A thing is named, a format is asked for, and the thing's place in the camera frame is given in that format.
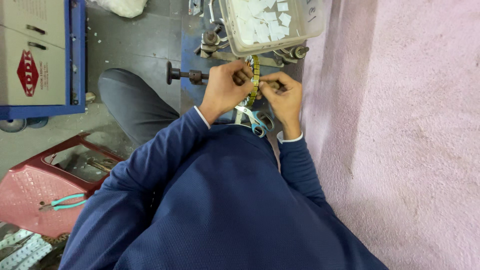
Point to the person's left hand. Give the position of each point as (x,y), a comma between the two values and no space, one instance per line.
(223,90)

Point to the person's right hand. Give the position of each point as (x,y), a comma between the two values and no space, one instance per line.
(285,101)

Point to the round yellow motor stator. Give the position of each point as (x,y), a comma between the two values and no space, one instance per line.
(255,69)

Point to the blue metal winding machine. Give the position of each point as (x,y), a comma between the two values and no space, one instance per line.
(210,48)

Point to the pile of white paper slips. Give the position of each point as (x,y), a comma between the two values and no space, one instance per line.
(262,20)

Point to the clear plastic bin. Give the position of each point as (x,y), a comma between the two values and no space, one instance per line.
(270,22)

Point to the white plastic bag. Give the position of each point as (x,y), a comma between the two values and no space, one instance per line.
(122,6)

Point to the red plastic stool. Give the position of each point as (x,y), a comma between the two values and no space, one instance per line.
(48,187)

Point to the white perforated strips heap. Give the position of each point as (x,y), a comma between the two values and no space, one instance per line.
(22,249)

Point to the blue frame cardboard box cart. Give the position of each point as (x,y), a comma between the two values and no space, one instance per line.
(41,56)

